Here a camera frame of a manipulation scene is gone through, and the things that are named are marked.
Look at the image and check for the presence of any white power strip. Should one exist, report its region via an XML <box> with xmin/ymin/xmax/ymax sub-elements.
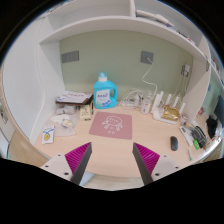
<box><xmin>119</xmin><ymin>100</ymin><xmax>140</xmax><ymax>108</ymax></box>

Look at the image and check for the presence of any white wall shelf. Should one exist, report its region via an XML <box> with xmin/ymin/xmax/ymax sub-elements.
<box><xmin>40</xmin><ymin>0</ymin><xmax>209</xmax><ymax>63</ymax></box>

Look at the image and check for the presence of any gold foil package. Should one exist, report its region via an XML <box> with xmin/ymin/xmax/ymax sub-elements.
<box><xmin>162</xmin><ymin>105</ymin><xmax>180</xmax><ymax>121</ymax></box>

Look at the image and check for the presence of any white wall adapter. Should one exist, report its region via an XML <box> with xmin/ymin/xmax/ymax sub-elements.
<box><xmin>181</xmin><ymin>64</ymin><xmax>190</xmax><ymax>76</ymax></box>

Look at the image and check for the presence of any black bag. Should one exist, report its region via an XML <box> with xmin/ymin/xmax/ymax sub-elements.
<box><xmin>206</xmin><ymin>117</ymin><xmax>218</xmax><ymax>138</ymax></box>

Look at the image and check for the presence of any stack of books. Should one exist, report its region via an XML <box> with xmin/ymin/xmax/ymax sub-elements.
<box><xmin>56</xmin><ymin>91</ymin><xmax>93</xmax><ymax>105</ymax></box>

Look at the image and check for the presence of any yellow snack packet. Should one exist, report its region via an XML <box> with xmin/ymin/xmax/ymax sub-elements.
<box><xmin>80</xmin><ymin>105</ymin><xmax>91</xmax><ymax>121</ymax></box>

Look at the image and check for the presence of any clear plastic bag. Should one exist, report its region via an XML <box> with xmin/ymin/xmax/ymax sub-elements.
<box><xmin>50</xmin><ymin>114</ymin><xmax>77</xmax><ymax>137</ymax></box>

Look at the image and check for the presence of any green marker pen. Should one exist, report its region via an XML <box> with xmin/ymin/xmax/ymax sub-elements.
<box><xmin>188</xmin><ymin>148</ymin><xmax>193</xmax><ymax>161</ymax></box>

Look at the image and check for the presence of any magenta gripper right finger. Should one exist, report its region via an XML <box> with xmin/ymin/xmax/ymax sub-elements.
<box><xmin>132</xmin><ymin>143</ymin><xmax>160</xmax><ymax>185</ymax></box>

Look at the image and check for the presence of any white wifi router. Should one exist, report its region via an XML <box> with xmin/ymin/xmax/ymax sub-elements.
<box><xmin>151</xmin><ymin>91</ymin><xmax>185</xmax><ymax>125</ymax></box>

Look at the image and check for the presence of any pink mouse pad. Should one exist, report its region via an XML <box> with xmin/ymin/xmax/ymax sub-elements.
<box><xmin>89</xmin><ymin>112</ymin><xmax>132</xmax><ymax>140</ymax></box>

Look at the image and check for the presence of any black computer mouse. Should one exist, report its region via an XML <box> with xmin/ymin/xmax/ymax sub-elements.
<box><xmin>170</xmin><ymin>136</ymin><xmax>178</xmax><ymax>151</ymax></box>

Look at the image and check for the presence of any grey wall socket left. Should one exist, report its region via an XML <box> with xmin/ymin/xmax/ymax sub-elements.
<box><xmin>61</xmin><ymin>51</ymin><xmax>79</xmax><ymax>63</ymax></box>

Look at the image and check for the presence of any white yellow card packet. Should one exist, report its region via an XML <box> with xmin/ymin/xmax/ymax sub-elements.
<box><xmin>42</xmin><ymin>124</ymin><xmax>54</xmax><ymax>144</ymax></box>

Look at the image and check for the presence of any grey wall socket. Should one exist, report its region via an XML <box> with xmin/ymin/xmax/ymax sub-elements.
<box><xmin>140</xmin><ymin>51</ymin><xmax>154</xmax><ymax>64</ymax></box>
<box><xmin>61</xmin><ymin>51</ymin><xmax>79</xmax><ymax>63</ymax></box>

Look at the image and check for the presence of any blue detergent bottle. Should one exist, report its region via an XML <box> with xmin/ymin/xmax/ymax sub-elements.
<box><xmin>93</xmin><ymin>72</ymin><xmax>118</xmax><ymax>109</ymax></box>

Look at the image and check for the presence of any white charging cable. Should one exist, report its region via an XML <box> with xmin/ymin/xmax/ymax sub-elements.
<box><xmin>141</xmin><ymin>58</ymin><xmax>158</xmax><ymax>98</ymax></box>

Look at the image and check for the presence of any grey wall socket right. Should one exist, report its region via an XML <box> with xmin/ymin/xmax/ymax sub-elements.
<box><xmin>140</xmin><ymin>51</ymin><xmax>154</xmax><ymax>64</ymax></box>

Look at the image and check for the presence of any black pouch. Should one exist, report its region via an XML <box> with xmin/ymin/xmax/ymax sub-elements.
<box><xmin>192</xmin><ymin>126</ymin><xmax>207</xmax><ymax>147</ymax></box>

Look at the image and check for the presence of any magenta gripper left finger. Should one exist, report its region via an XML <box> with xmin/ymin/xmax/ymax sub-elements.
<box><xmin>65</xmin><ymin>143</ymin><xmax>92</xmax><ymax>185</ymax></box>

